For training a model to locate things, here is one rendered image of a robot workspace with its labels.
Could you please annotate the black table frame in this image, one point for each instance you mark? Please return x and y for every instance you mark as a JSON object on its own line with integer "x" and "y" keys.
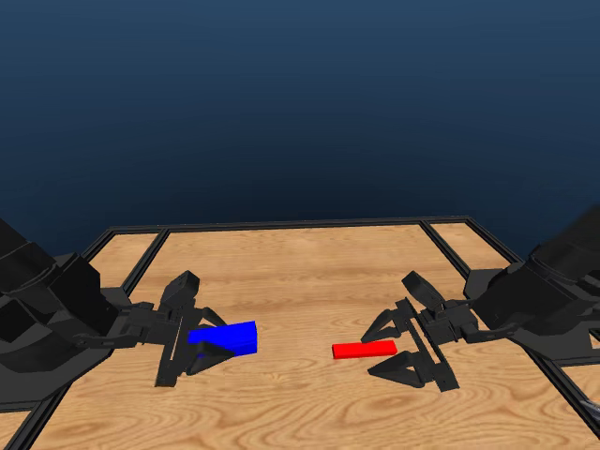
{"x": 304, "y": 224}

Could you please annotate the thin red peg bar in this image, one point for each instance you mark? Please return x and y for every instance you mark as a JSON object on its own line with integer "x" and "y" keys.
{"x": 363, "y": 349}

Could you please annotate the blue hollow socket block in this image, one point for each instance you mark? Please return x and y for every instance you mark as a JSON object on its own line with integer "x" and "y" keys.
{"x": 234, "y": 335}

